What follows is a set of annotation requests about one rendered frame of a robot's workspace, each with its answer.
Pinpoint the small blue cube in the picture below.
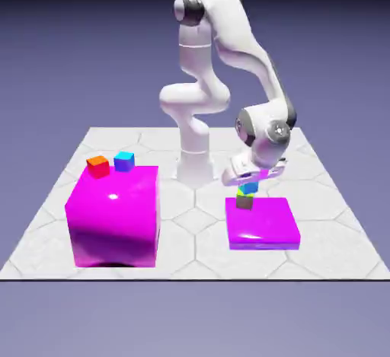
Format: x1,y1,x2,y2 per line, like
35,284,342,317
237,180,259,199

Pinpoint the large magenta box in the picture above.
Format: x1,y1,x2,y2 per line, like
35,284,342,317
64,164,161,269

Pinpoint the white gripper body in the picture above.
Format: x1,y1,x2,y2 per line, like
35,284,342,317
221,154,287,187

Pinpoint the flat purple box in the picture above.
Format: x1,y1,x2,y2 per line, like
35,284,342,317
225,196,302,250

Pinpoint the small orange cube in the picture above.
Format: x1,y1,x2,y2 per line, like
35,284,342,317
86,155,110,180

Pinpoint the small brown cube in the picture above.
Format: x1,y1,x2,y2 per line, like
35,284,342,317
235,194,254,211

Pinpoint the small cyan cube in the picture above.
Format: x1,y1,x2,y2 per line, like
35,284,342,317
113,151,136,173

